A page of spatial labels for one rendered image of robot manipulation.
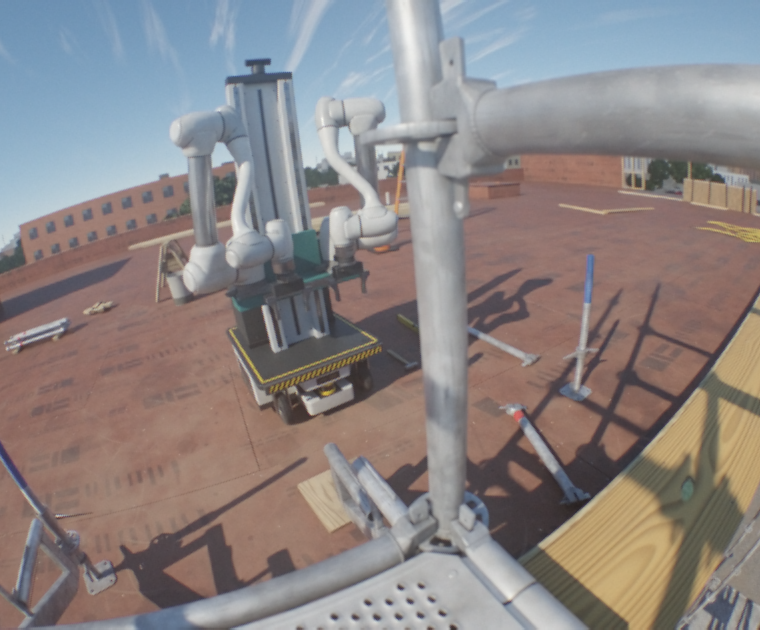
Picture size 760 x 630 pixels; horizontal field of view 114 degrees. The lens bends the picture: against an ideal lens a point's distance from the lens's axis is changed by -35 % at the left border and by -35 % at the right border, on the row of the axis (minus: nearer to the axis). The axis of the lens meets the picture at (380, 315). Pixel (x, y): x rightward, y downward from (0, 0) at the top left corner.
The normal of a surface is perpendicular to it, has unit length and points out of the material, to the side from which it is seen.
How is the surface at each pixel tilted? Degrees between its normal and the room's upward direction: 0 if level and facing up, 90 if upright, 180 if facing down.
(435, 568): 0
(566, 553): 0
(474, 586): 0
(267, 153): 90
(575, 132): 123
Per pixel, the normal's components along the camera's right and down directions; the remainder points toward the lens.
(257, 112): 0.53, 0.26
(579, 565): -0.11, -0.92
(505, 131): -0.80, 0.54
